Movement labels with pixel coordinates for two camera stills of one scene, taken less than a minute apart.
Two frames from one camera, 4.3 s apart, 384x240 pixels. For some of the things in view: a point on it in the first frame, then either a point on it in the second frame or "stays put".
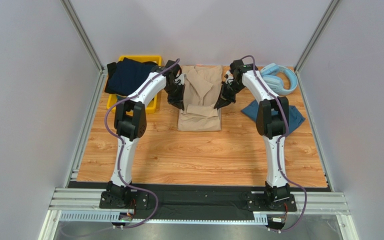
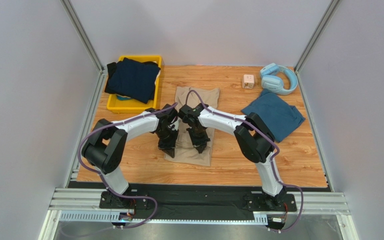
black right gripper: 229,90 -> 199,140
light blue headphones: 275,83 stays put
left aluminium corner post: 88,45 stays put
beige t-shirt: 203,86 -> 185,152
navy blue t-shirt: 125,76 stays put
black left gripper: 178,100 -> 165,146
